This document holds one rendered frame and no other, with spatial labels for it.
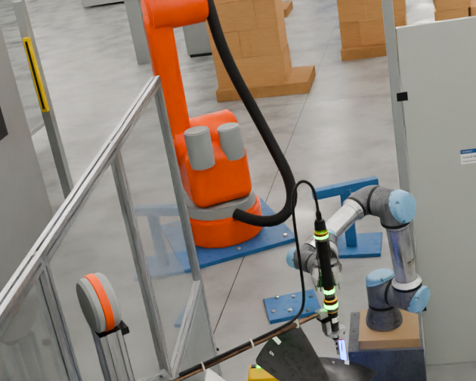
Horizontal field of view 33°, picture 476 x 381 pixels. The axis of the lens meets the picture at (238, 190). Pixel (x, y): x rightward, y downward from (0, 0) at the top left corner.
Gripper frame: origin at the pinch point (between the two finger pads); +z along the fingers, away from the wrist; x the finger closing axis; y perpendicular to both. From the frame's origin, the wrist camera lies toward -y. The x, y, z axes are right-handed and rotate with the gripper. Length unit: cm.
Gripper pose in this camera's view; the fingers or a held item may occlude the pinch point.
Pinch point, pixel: (326, 280)
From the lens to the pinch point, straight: 255.1
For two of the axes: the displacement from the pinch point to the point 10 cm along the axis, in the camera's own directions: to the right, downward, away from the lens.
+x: -9.8, 1.2, 1.5
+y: 1.6, 9.1, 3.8
